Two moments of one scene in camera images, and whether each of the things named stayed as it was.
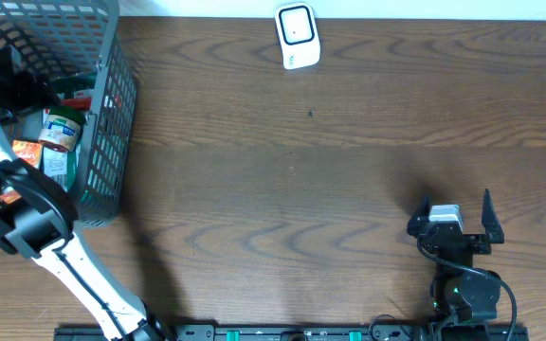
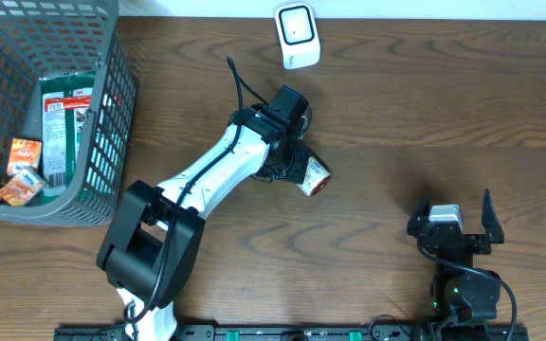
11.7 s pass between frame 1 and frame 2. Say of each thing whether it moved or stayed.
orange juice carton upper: stayed
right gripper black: stayed
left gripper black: moved
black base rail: stayed
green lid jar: moved
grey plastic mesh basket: stayed
